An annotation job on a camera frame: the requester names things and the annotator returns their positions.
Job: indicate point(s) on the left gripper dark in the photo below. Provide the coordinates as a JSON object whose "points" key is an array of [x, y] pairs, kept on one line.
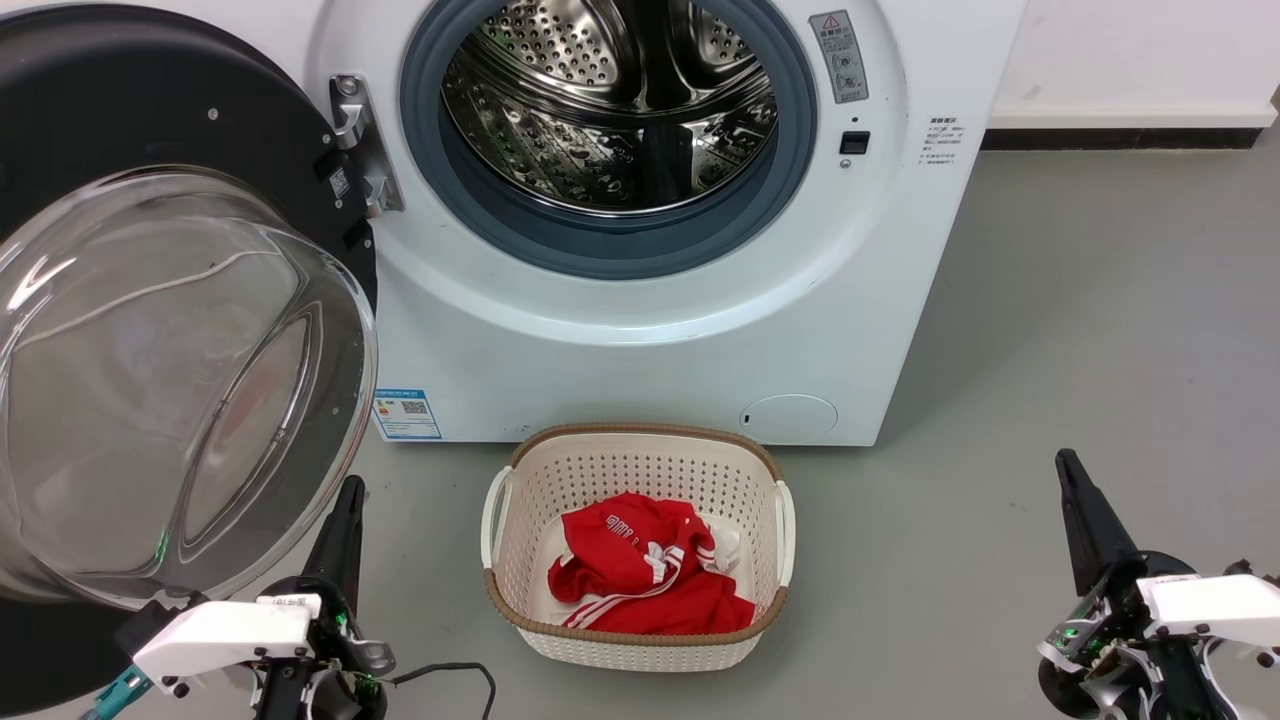
{"points": [[335, 642]]}

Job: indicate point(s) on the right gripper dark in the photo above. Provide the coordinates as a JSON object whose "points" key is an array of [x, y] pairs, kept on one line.
{"points": [[1117, 610]]}

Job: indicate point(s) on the black round glass washer door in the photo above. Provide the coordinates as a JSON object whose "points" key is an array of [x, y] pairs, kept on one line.
{"points": [[150, 100]]}

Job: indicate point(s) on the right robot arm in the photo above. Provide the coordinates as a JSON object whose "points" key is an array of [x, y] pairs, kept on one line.
{"points": [[1182, 692]]}

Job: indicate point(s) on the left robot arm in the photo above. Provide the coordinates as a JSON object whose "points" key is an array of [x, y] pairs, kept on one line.
{"points": [[285, 697]]}

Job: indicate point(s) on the white front-load washing machine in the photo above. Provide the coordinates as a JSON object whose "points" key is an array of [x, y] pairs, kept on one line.
{"points": [[600, 385]]}

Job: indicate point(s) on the metal door hinge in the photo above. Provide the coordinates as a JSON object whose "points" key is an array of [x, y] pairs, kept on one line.
{"points": [[365, 150]]}

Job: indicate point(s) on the black door latch socket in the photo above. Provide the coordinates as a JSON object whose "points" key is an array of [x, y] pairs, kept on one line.
{"points": [[855, 142]]}

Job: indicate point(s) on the blue energy label sticker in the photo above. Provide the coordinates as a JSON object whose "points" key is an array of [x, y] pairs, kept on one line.
{"points": [[408, 414]]}

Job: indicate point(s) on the red garment with white stripes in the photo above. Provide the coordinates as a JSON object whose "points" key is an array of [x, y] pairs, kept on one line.
{"points": [[640, 590]]}

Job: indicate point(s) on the cream plastic laundry basket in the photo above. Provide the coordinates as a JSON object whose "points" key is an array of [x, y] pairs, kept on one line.
{"points": [[640, 455]]}

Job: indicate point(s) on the round white filter cover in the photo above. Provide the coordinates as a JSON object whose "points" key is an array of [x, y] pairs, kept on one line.
{"points": [[790, 420]]}

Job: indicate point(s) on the white cloth piece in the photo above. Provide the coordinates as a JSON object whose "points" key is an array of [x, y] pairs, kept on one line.
{"points": [[728, 550]]}

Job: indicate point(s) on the small printed text sticker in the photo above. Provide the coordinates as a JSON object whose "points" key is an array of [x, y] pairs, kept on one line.
{"points": [[942, 140]]}

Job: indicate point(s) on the grey warning sticker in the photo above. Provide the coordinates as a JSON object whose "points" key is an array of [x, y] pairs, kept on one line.
{"points": [[838, 58]]}

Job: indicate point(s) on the right white wrist camera housing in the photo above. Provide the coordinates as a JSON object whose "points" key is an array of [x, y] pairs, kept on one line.
{"points": [[1215, 605]]}

